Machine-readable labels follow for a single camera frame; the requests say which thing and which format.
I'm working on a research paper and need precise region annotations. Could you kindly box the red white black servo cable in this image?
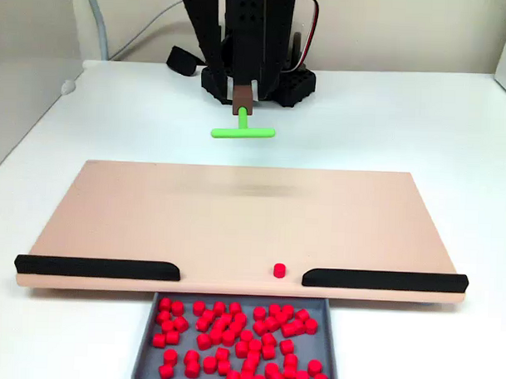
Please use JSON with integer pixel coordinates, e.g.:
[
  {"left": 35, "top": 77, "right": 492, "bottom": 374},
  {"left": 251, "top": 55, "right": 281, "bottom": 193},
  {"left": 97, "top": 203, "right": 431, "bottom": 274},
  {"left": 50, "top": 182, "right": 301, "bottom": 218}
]
[{"left": 295, "top": 0, "right": 321, "bottom": 73}]

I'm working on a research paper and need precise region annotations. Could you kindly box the black table clamp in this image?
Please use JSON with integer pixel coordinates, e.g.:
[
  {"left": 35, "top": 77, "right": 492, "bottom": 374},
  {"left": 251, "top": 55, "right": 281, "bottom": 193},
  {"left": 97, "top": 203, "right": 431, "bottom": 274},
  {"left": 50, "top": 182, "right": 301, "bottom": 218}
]
[{"left": 165, "top": 44, "right": 199, "bottom": 78}]

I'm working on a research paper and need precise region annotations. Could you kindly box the black edge rail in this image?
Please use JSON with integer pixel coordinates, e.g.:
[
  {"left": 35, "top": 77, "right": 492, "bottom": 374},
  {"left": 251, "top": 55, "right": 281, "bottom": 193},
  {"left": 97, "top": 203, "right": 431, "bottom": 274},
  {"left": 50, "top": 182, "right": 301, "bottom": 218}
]
[
  {"left": 13, "top": 253, "right": 182, "bottom": 283},
  {"left": 301, "top": 267, "right": 470, "bottom": 295}
]

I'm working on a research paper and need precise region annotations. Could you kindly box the green T pusher brown handle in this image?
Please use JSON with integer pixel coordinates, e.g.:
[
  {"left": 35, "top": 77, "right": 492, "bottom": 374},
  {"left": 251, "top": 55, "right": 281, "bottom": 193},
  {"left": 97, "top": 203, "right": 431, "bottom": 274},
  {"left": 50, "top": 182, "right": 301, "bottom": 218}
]
[{"left": 210, "top": 81, "right": 278, "bottom": 142}]

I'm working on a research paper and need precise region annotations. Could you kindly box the grey tray container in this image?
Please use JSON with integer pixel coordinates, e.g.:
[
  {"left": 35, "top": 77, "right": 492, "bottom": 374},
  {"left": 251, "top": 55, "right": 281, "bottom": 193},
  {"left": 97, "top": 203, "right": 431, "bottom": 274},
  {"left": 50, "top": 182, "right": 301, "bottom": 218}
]
[{"left": 130, "top": 291, "right": 342, "bottom": 379}]

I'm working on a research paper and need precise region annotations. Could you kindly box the beige flat board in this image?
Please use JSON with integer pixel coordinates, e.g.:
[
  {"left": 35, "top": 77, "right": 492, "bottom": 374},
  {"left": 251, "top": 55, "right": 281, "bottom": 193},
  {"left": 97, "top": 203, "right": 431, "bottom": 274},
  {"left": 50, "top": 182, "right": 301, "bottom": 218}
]
[{"left": 14, "top": 156, "right": 473, "bottom": 308}]

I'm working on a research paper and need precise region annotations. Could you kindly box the grey cable conduit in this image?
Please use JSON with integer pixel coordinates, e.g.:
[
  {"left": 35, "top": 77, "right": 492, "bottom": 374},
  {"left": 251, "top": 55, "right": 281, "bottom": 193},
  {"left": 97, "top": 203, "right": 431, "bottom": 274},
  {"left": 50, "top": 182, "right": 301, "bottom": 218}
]
[{"left": 86, "top": 0, "right": 111, "bottom": 62}]

